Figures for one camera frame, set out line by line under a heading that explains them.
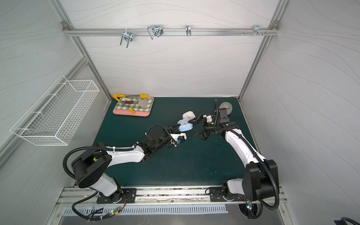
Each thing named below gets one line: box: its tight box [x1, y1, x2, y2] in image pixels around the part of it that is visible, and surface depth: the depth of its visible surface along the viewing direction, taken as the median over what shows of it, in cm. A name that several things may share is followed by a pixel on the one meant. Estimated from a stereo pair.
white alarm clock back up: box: [182, 111, 196, 120], surface depth 107 cm
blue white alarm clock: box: [177, 118, 194, 133], surface depth 80 cm
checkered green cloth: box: [114, 96, 155, 112], surface depth 117 cm
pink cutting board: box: [112, 96, 155, 117], surface depth 113 cm
